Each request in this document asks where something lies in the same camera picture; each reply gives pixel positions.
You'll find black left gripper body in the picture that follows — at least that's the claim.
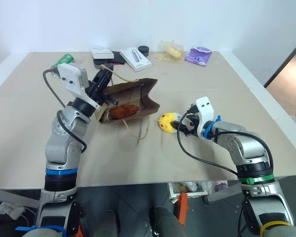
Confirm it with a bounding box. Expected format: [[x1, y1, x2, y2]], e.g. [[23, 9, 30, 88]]
[[84, 78, 119, 107]]

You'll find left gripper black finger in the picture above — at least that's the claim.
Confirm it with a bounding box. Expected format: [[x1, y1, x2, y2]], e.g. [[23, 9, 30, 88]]
[[103, 65, 114, 87], [92, 68, 108, 86]]

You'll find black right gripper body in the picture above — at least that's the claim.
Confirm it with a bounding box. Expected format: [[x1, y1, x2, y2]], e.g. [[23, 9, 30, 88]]
[[180, 104, 201, 137]]

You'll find yellow plush toy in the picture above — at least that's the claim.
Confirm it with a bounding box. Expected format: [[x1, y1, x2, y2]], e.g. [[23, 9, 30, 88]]
[[158, 111, 183, 135]]

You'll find brown paper bag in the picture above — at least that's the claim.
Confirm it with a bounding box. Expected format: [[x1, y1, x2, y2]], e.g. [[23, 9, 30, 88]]
[[95, 64, 161, 141]]

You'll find purple bag under table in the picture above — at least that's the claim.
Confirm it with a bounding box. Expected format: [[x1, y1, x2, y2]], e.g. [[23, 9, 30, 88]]
[[214, 181, 229, 194]]

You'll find round bread in bag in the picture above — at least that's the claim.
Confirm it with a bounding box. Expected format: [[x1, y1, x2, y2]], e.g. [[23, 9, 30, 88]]
[[166, 46, 183, 59]]

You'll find clear plastic bag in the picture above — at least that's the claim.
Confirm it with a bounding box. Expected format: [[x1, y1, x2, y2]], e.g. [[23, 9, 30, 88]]
[[158, 39, 185, 65]]

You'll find dark grey round disc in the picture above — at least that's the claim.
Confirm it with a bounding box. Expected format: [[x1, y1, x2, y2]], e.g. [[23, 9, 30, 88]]
[[93, 58, 115, 70]]

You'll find black flat pouch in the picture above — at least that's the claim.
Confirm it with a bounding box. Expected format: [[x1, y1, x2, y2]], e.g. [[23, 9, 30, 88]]
[[108, 50, 127, 66]]

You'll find small white flat box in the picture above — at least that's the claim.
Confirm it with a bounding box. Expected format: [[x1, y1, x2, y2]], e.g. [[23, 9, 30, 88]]
[[89, 46, 114, 60]]

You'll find white box with adapter print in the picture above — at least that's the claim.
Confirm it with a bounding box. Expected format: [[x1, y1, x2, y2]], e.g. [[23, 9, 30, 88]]
[[119, 46, 153, 73]]

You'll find brown bread roll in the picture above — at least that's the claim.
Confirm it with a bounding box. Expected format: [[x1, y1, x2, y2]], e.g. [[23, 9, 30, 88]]
[[109, 104, 140, 120]]

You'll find green drink can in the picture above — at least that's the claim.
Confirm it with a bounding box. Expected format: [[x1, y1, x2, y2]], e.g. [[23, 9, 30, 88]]
[[51, 54, 76, 71]]

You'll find white bin with clutter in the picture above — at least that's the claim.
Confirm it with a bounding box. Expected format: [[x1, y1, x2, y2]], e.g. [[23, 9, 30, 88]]
[[168, 181, 213, 198]]

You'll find purple plastic package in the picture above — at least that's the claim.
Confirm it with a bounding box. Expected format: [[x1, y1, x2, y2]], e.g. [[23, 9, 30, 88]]
[[185, 45, 212, 67]]

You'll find dark rounded shape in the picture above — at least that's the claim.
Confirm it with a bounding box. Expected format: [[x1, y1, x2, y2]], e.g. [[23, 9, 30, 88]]
[[150, 205, 186, 237]]

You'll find white table leg bar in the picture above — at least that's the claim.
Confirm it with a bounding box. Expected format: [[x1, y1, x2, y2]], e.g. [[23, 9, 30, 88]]
[[0, 188, 41, 208]]

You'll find white power strip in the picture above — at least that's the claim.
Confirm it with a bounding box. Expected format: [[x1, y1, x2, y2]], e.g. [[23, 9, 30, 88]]
[[0, 201, 26, 220]]

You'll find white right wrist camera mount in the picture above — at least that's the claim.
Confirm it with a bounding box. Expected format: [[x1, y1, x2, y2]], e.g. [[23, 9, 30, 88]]
[[195, 96, 216, 138]]

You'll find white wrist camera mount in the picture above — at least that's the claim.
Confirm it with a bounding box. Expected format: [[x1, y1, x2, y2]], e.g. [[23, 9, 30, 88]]
[[57, 63, 101, 110], [195, 96, 216, 138]]

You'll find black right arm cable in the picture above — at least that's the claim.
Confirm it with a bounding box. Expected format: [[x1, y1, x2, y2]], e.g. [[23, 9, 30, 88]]
[[176, 110, 275, 179]]

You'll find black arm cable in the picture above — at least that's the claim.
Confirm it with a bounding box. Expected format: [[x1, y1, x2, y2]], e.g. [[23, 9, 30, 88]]
[[176, 110, 275, 179], [42, 69, 87, 154]]

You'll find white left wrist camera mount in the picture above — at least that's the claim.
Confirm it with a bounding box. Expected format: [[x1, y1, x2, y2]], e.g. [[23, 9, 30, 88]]
[[57, 63, 101, 110]]

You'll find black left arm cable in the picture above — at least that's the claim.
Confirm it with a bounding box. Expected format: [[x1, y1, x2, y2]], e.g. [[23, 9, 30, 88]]
[[42, 69, 87, 154]]

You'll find orange tool handle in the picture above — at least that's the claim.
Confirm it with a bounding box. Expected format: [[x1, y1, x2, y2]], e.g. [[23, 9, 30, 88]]
[[178, 192, 189, 226]]

